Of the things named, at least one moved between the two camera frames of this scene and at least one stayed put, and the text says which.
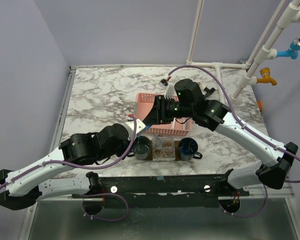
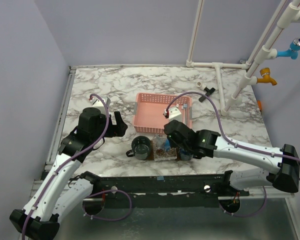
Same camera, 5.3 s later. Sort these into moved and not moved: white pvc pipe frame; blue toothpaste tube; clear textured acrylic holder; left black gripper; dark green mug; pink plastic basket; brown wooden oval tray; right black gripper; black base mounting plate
Moved: left black gripper; right black gripper; blue toothpaste tube
Not moved: black base mounting plate; brown wooden oval tray; dark green mug; pink plastic basket; clear textured acrylic holder; white pvc pipe frame
